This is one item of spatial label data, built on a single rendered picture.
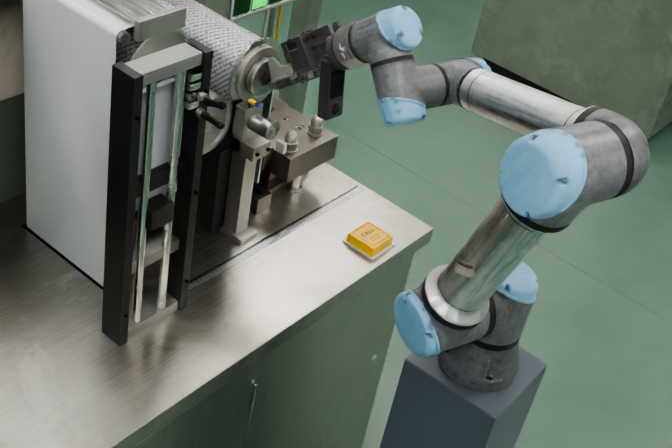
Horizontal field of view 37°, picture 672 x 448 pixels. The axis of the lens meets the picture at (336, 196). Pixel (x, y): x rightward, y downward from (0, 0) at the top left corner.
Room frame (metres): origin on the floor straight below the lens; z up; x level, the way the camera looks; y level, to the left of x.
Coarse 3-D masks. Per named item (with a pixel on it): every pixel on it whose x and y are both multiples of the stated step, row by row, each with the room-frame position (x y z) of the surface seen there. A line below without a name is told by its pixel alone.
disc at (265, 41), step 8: (256, 40) 1.66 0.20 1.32; (264, 40) 1.67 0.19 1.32; (272, 40) 1.69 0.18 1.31; (248, 48) 1.64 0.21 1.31; (256, 48) 1.66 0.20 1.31; (280, 48) 1.71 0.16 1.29; (240, 56) 1.62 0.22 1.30; (280, 56) 1.72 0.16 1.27; (240, 64) 1.62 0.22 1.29; (232, 72) 1.61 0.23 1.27; (232, 80) 1.61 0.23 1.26; (232, 88) 1.61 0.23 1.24; (232, 96) 1.61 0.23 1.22; (264, 96) 1.69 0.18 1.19
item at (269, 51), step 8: (264, 48) 1.67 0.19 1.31; (272, 48) 1.69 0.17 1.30; (248, 56) 1.64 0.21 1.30; (256, 56) 1.65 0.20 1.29; (272, 56) 1.69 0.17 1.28; (248, 64) 1.63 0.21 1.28; (240, 72) 1.62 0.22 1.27; (240, 80) 1.62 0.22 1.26; (240, 88) 1.62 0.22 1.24; (240, 96) 1.62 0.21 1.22; (248, 96) 1.64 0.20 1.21; (256, 96) 1.66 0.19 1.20
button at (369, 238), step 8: (368, 224) 1.71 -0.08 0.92; (352, 232) 1.67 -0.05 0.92; (360, 232) 1.67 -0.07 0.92; (368, 232) 1.68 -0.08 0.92; (376, 232) 1.68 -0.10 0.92; (384, 232) 1.69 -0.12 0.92; (352, 240) 1.66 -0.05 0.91; (360, 240) 1.65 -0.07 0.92; (368, 240) 1.65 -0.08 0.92; (376, 240) 1.66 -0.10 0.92; (384, 240) 1.66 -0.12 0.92; (360, 248) 1.64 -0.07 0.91; (368, 248) 1.63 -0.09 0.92; (376, 248) 1.63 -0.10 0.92; (384, 248) 1.66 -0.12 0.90
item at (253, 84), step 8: (264, 56) 1.67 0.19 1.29; (256, 64) 1.64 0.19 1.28; (264, 64) 1.65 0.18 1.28; (248, 72) 1.64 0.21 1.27; (256, 72) 1.63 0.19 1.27; (264, 72) 1.66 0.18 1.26; (248, 80) 1.63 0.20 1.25; (256, 80) 1.63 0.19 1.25; (264, 80) 1.65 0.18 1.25; (248, 88) 1.63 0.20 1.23; (256, 88) 1.64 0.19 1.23; (264, 88) 1.66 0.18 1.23
